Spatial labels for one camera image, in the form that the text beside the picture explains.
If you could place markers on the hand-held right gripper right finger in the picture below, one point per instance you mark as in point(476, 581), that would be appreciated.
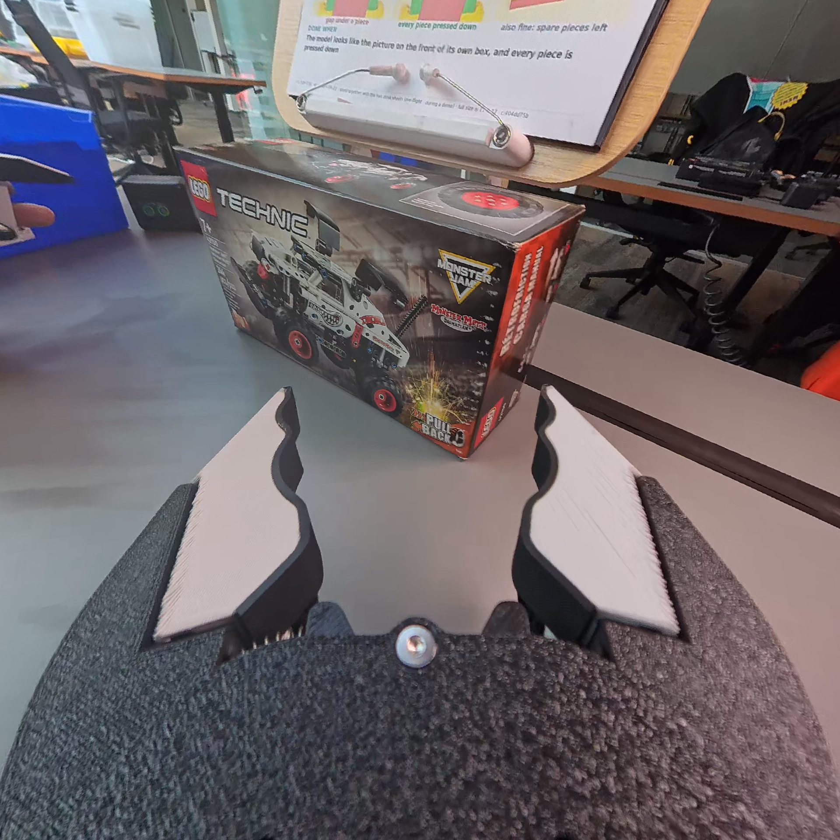
point(590, 525)

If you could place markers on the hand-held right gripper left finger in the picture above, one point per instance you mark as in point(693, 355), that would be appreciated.
point(243, 525)

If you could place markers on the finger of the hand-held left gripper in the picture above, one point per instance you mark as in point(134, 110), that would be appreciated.
point(33, 169)

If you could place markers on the toy truck set box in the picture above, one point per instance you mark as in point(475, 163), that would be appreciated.
point(367, 262)

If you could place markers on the wood-edged background desk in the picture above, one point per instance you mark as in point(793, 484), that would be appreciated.
point(656, 180)

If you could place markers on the person's left hand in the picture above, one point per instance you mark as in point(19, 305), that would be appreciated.
point(36, 214)

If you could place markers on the blue plastic bin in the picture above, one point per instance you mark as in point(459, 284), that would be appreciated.
point(65, 144)

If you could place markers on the small black device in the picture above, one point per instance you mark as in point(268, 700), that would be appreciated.
point(157, 197)

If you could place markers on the long background table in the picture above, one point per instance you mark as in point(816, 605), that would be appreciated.
point(164, 72)

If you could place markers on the orange object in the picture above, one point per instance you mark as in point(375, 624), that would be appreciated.
point(823, 371)

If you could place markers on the black office chair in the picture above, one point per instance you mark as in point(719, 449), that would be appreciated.
point(656, 243)

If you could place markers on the wooden book stand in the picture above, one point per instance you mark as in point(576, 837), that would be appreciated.
point(564, 164)

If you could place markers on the white page holder bar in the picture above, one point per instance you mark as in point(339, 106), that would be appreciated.
point(394, 128)

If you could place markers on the black electronic equipment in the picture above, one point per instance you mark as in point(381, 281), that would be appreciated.
point(722, 174)

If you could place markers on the black jacket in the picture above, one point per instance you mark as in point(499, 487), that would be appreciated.
point(741, 131)

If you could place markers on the white instruction sheet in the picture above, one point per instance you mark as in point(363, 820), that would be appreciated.
point(459, 72)

